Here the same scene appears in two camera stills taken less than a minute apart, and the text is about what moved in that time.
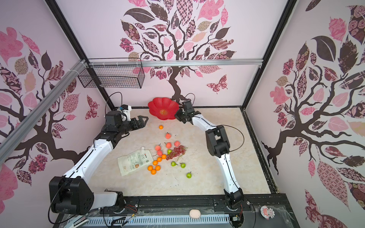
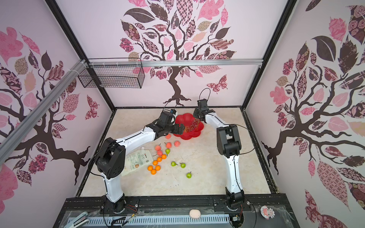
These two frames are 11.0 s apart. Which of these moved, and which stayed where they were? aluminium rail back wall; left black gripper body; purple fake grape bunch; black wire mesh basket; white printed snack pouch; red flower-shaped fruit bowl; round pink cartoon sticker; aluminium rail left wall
Moved: red flower-shaped fruit bowl; purple fake grape bunch; left black gripper body
Stayed: aluminium rail back wall; white printed snack pouch; round pink cartoon sticker; black wire mesh basket; aluminium rail left wall
